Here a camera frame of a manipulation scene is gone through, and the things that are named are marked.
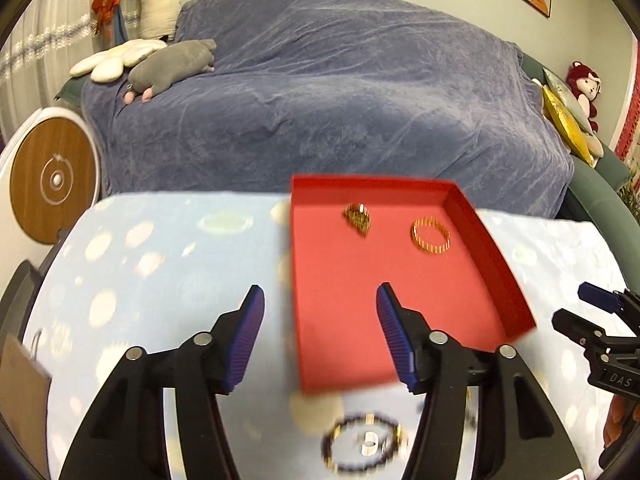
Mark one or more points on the green sofa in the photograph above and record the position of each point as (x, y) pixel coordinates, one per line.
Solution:
(600, 179)

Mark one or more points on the white sheer curtain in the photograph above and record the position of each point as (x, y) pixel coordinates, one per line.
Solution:
(46, 41)

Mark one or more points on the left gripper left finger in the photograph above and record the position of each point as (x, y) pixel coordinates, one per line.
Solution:
(122, 436)

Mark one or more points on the red monkey plush toy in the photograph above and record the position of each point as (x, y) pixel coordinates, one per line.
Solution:
(586, 86)

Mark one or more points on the grey plush toy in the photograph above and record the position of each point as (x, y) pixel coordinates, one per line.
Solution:
(163, 68)

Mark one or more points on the red ribbon bow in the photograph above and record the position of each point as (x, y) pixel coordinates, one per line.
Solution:
(104, 11)

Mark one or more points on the person's right hand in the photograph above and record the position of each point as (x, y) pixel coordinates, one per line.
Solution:
(615, 420)

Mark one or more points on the gold mesh watch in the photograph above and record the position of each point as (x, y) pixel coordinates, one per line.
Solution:
(358, 217)

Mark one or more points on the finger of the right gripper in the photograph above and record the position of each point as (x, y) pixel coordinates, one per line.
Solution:
(624, 303)
(593, 338)

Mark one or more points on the blue-grey plush blanket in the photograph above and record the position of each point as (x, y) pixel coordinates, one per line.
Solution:
(375, 87)

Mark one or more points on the gold link bangle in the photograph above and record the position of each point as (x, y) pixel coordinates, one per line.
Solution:
(430, 235)

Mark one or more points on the cream flower plush cushion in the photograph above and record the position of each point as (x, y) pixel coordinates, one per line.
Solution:
(107, 66)

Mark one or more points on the red cardboard tray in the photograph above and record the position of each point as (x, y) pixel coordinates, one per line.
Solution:
(468, 292)

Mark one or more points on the yellow cushion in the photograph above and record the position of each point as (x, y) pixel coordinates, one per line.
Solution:
(570, 122)

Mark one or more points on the brown felt pouch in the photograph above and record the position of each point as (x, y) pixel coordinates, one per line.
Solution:
(25, 387)

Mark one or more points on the space pattern blue tablecloth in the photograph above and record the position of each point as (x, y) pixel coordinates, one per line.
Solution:
(151, 270)

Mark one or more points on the white device wooden disc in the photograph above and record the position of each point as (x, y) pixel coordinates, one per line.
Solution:
(50, 174)

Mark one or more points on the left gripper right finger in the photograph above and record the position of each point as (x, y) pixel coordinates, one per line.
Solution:
(519, 435)

